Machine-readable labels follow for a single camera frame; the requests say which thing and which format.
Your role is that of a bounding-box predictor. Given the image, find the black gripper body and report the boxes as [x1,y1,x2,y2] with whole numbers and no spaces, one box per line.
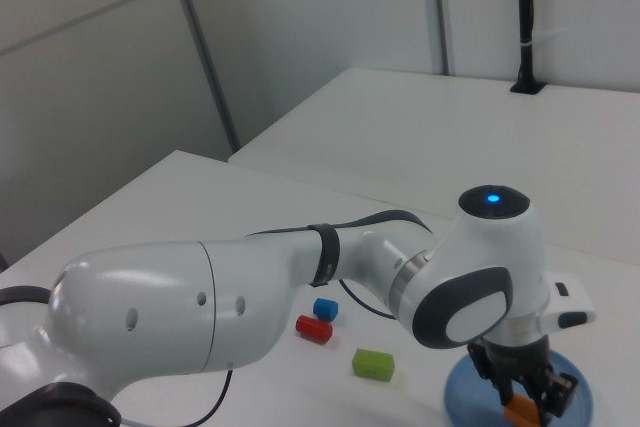
[467,336,552,389]

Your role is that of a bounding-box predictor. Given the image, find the orange block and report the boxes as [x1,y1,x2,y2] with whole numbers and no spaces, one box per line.
[503,394,541,426]

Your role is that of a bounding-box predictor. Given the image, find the green block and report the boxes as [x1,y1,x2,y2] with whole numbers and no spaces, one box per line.
[351,348,396,381]

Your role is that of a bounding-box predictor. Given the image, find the small blue block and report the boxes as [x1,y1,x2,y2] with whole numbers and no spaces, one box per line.
[312,297,340,323]

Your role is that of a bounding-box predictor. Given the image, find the red block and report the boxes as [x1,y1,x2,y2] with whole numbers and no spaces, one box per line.
[294,315,334,347]

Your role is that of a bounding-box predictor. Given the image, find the blue plate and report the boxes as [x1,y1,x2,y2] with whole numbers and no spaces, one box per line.
[443,350,596,427]

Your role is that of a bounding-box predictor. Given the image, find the white side table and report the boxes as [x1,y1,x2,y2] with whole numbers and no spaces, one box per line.
[228,66,640,266]

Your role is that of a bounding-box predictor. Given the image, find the black pole with base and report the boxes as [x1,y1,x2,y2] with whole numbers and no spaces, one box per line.
[509,0,546,96]

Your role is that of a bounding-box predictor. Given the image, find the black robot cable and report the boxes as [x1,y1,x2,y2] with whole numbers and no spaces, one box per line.
[119,210,434,427]

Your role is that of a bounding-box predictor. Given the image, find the grey partition post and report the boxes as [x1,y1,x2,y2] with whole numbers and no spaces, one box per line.
[167,0,241,154]
[429,0,451,76]

